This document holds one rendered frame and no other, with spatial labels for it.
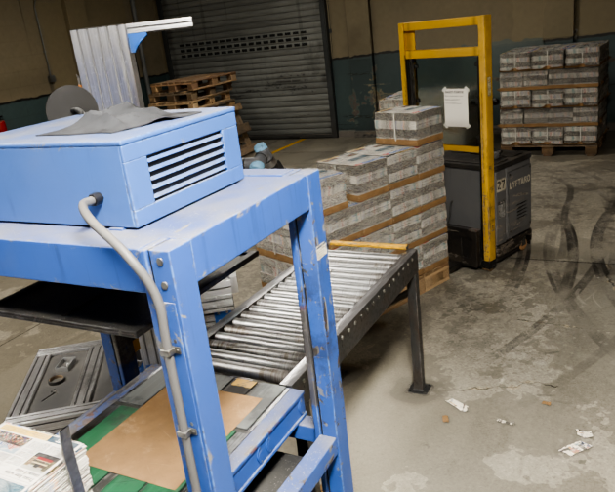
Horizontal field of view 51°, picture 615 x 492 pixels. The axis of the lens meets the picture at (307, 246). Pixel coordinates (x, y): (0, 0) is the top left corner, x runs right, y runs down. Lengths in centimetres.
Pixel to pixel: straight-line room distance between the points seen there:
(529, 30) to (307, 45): 355
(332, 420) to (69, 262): 99
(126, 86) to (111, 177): 183
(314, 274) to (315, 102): 962
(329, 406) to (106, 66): 198
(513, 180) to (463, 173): 39
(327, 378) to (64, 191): 94
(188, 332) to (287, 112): 1045
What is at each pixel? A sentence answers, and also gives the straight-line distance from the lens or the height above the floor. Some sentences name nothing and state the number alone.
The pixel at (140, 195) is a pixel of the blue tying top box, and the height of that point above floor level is 162.
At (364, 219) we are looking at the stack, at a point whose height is 72.
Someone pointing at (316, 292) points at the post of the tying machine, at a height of 120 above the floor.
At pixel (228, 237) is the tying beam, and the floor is 151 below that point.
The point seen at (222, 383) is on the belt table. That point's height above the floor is 80.
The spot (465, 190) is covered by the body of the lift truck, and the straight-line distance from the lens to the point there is 519.
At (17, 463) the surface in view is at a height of 106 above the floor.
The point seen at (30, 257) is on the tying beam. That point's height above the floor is 151.
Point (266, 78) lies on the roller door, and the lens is 1183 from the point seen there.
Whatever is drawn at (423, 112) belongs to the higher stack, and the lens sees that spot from 451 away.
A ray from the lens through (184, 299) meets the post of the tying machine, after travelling 135.
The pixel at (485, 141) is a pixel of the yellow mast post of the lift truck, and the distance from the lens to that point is 480.
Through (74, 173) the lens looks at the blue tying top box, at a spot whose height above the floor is 168.
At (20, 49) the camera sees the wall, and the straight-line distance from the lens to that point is 1090.
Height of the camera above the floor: 194
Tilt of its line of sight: 19 degrees down
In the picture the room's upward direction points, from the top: 7 degrees counter-clockwise
